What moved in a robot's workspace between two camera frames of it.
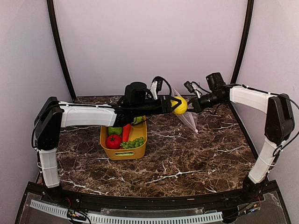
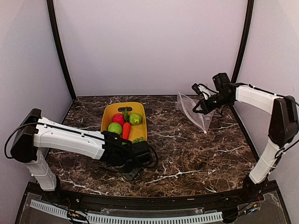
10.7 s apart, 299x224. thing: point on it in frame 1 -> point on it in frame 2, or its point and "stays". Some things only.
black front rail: (87, 200) stays
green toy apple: (112, 130) stays
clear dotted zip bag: (190, 118) -> (187, 104)
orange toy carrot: (126, 132) stays
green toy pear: (138, 119) stays
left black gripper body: (143, 110) -> (125, 171)
